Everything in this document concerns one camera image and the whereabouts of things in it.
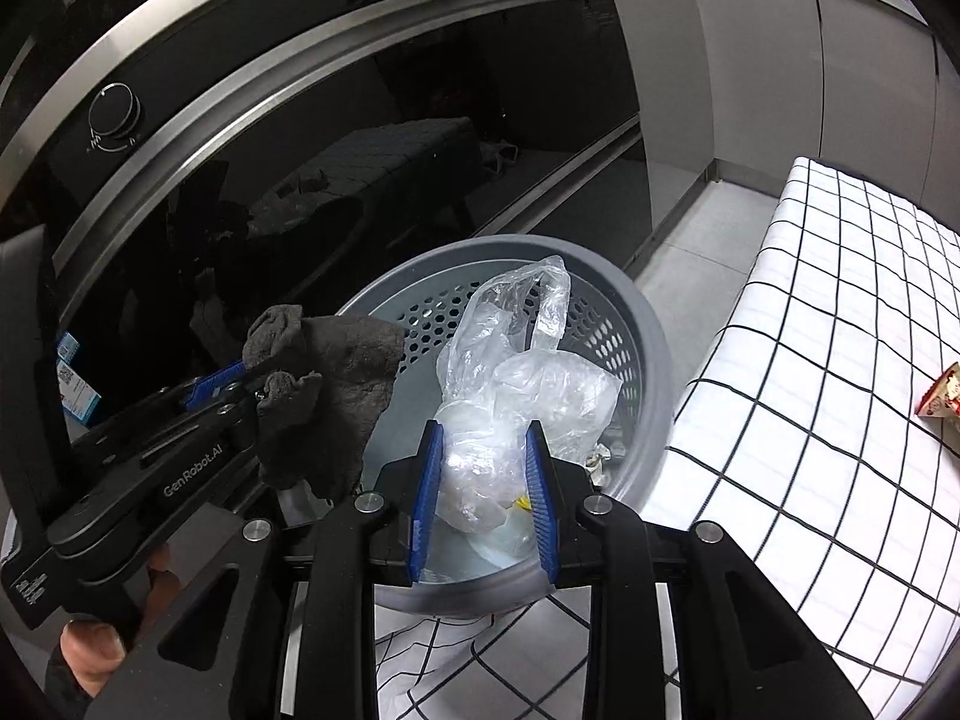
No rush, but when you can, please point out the black built-in oven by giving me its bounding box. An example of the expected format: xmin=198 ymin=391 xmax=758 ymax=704
xmin=0 ymin=0 xmax=653 ymax=541

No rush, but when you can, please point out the dark grey cloth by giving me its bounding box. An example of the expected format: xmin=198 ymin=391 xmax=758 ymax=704
xmin=241 ymin=304 xmax=406 ymax=500

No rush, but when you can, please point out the blue and white sticker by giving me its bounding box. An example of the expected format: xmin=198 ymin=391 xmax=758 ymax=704
xmin=54 ymin=331 xmax=104 ymax=422

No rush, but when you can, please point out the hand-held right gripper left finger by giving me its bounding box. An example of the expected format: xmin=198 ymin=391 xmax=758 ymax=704
xmin=82 ymin=420 xmax=445 ymax=720

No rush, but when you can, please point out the person's left hand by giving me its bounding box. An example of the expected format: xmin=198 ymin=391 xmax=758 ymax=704
xmin=46 ymin=544 xmax=181 ymax=700

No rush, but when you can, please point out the black oven knob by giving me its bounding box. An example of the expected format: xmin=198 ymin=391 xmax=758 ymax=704
xmin=88 ymin=82 xmax=142 ymax=142

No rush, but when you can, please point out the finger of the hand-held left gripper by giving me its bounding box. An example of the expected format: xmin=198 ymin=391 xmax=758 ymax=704
xmin=178 ymin=358 xmax=260 ymax=412
xmin=217 ymin=386 xmax=265 ymax=455

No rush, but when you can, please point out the grey perforated plastic basket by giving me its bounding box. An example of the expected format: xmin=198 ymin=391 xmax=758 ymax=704
xmin=330 ymin=234 xmax=676 ymax=620

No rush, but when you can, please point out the red snack wrapper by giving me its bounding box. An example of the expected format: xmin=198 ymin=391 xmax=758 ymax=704
xmin=916 ymin=360 xmax=960 ymax=455

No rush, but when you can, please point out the grey kitchen cabinet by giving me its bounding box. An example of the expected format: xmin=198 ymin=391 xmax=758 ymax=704
xmin=600 ymin=0 xmax=960 ymax=256

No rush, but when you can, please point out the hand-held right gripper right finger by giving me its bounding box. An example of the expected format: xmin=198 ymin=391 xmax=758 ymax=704
xmin=525 ymin=420 xmax=875 ymax=720

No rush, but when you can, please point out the clear plastic bag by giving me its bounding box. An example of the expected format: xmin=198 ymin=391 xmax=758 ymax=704
xmin=433 ymin=255 xmax=623 ymax=541

